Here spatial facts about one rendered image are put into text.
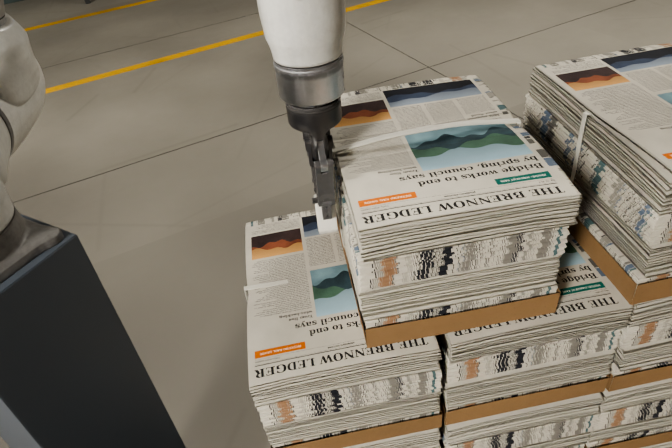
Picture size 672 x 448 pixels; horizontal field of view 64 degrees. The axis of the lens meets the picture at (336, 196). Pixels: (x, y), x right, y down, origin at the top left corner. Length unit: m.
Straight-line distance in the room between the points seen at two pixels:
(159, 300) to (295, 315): 1.37
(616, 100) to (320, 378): 0.61
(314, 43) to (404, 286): 0.34
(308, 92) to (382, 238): 0.20
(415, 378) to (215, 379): 1.12
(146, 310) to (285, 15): 1.69
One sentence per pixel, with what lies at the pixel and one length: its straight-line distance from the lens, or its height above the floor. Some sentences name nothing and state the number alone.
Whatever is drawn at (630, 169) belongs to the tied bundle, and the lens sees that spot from 0.84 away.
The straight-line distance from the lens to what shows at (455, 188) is 0.71.
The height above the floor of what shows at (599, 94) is 1.07.
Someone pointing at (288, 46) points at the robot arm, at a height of 1.25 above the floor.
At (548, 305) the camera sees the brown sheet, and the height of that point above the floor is 0.86.
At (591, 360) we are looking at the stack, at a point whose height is 0.71.
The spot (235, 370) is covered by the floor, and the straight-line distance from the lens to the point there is 1.90.
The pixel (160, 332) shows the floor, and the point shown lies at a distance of 2.10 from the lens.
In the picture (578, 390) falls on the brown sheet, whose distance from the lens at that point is 1.06.
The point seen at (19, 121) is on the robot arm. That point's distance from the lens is 0.94.
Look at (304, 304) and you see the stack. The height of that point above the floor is 0.83.
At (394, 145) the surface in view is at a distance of 0.81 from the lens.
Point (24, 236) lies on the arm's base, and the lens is 0.89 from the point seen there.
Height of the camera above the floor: 1.48
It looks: 37 degrees down
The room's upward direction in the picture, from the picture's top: 7 degrees counter-clockwise
